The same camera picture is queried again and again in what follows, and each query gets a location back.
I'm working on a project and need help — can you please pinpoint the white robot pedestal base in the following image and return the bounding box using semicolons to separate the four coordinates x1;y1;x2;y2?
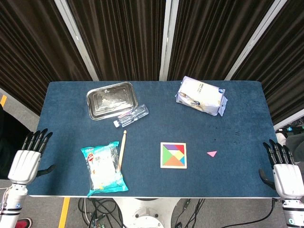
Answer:
111;197;181;228

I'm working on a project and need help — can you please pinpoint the dark brown curtain panel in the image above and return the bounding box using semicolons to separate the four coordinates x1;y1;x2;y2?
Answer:
0;0;93;116
67;0;167;81
231;0;304;125
167;0;276;81

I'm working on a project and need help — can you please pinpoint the stainless steel tray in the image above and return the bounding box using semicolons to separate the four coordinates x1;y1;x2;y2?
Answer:
86;81;137;122

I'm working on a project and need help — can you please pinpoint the teal snack bag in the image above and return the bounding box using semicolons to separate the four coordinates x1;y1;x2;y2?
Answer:
80;141;129;197

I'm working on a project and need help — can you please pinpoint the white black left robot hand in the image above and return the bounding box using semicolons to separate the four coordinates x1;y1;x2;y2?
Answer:
7;128;57;185

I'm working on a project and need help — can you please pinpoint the yellow floor tape strip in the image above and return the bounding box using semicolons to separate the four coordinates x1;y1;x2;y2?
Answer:
58;197;71;228

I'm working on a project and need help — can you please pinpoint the wooden drumstick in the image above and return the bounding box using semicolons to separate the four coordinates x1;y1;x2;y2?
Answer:
118;130;127;171

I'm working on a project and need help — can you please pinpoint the white tissue pack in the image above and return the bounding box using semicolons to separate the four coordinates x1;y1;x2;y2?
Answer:
175;76;228;117

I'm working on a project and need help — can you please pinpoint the wooden tangram puzzle board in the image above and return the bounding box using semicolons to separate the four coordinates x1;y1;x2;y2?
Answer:
160;142;188;170

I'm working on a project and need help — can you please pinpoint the black cable bundle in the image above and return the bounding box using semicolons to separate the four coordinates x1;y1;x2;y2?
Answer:
174;198;205;228
78;197;125;228

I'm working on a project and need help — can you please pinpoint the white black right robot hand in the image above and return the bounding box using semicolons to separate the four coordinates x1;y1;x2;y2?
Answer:
258;139;304;200

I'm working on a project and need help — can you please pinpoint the clear plastic water bottle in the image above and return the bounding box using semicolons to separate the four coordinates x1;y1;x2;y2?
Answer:
113;104;150;128

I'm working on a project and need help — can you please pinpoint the blue table cloth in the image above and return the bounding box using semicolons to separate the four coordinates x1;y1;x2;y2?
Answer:
27;80;280;198

